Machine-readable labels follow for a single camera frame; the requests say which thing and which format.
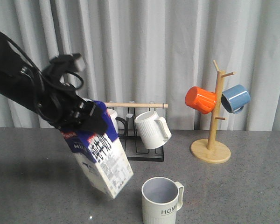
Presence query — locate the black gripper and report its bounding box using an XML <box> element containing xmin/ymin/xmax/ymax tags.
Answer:
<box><xmin>36</xmin><ymin>77</ymin><xmax>108</xmax><ymax>134</ymax></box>

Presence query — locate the black wire mug rack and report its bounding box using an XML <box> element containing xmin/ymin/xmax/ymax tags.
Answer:
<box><xmin>105</xmin><ymin>101</ymin><xmax>168</xmax><ymax>162</ymax></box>

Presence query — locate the blue white milk carton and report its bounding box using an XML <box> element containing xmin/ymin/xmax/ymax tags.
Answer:
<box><xmin>61</xmin><ymin>101</ymin><xmax>133</xmax><ymax>199</ymax></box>

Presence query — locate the wooden mug tree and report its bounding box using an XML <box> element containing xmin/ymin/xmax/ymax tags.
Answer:
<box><xmin>190</xmin><ymin>60</ymin><xmax>235</xmax><ymax>164</ymax></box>

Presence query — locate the orange mug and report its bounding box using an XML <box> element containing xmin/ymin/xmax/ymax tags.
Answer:
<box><xmin>185</xmin><ymin>86</ymin><xmax>217</xmax><ymax>114</ymax></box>

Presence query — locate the blue mug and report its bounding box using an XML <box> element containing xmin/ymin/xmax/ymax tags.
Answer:
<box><xmin>221</xmin><ymin>84</ymin><xmax>251</xmax><ymax>114</ymax></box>

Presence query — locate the white ribbed mug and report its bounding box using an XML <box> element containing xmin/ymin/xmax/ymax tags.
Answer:
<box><xmin>135</xmin><ymin>111</ymin><xmax>172</xmax><ymax>150</ymax></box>

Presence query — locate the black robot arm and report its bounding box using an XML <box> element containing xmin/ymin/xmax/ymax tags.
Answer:
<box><xmin>0</xmin><ymin>32</ymin><xmax>107</xmax><ymax>135</ymax></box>

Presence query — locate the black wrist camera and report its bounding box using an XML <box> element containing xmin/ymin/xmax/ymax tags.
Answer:
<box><xmin>42</xmin><ymin>53</ymin><xmax>86</xmax><ymax>82</ymax></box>

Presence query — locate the cream HOME mug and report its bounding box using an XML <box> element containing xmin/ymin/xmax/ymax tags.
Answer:
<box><xmin>141</xmin><ymin>177</ymin><xmax>184</xmax><ymax>224</ymax></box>

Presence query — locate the white mug black handle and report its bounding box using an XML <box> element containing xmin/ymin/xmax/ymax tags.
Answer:
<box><xmin>107</xmin><ymin>108</ymin><xmax>128</xmax><ymax>137</ymax></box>

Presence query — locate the black cable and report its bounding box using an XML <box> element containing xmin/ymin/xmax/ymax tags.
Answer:
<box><xmin>4</xmin><ymin>37</ymin><xmax>84</xmax><ymax>110</ymax></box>

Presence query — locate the grey curtain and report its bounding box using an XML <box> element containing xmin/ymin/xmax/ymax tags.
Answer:
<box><xmin>0</xmin><ymin>0</ymin><xmax>280</xmax><ymax>131</ymax></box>

